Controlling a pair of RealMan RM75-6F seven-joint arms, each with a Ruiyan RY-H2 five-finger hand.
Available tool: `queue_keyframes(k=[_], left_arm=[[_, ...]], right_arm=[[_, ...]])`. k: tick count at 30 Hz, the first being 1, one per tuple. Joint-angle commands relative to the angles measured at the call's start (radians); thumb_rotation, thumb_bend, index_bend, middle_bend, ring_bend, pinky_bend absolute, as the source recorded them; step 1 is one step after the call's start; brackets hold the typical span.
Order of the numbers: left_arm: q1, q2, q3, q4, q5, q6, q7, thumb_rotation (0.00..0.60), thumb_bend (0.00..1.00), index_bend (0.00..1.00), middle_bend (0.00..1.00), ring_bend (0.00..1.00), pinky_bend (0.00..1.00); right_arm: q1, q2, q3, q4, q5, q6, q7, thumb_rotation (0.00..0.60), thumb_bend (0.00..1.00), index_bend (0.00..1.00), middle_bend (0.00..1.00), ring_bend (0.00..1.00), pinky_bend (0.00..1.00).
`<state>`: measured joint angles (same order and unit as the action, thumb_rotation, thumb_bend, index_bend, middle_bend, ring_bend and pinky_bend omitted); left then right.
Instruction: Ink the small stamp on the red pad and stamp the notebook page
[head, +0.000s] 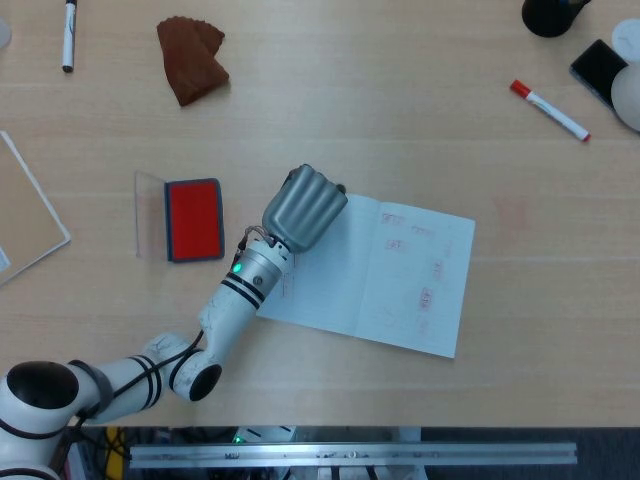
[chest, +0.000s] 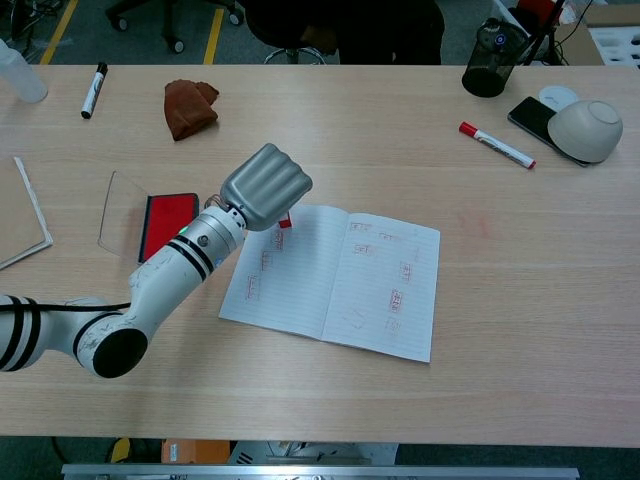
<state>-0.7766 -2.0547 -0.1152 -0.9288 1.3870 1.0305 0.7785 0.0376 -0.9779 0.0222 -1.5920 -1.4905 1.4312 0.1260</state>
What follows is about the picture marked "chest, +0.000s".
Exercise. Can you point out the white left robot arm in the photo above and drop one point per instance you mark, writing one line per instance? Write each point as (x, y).
(165, 280)

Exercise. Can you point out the red capped whiteboard marker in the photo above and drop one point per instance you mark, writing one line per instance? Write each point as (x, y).
(495, 145)

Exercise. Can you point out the red ink pad clear lid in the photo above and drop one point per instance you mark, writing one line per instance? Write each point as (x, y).
(167, 220)

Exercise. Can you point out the red white stamp block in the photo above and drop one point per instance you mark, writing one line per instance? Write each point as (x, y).
(286, 222)

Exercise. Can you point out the aluminium profile rail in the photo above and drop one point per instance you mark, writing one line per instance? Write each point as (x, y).
(320, 472)

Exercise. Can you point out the orange box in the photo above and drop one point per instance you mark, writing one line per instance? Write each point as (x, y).
(195, 451)

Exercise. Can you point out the black mesh pen holder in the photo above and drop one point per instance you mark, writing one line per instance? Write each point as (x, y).
(487, 70)

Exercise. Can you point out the cardboard box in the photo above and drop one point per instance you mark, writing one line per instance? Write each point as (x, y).
(575, 40)

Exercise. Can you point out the black capped whiteboard marker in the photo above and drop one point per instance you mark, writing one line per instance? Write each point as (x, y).
(94, 92)

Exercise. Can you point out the white round coaster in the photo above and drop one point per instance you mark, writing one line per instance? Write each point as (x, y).
(555, 94)

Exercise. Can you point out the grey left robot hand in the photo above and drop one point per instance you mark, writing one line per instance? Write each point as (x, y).
(265, 187)

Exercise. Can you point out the black tripod stand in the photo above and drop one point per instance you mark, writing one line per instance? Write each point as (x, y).
(542, 35)

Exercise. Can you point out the black smartphone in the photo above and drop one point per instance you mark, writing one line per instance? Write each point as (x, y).
(530, 115)

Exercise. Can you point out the black office chair base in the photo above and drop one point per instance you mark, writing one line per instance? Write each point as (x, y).
(172, 20)

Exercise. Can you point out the person in black clothing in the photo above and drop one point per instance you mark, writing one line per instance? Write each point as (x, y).
(390, 30)

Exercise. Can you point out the beige upturned bowl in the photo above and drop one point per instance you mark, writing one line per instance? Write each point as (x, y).
(585, 132)

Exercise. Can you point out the open white lined notebook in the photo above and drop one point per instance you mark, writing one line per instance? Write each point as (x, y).
(310, 280)

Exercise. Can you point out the translucent plastic bottle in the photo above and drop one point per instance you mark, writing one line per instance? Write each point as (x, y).
(22, 80)

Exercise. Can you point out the brown folded cloth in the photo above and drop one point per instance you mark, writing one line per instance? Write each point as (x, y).
(187, 110)

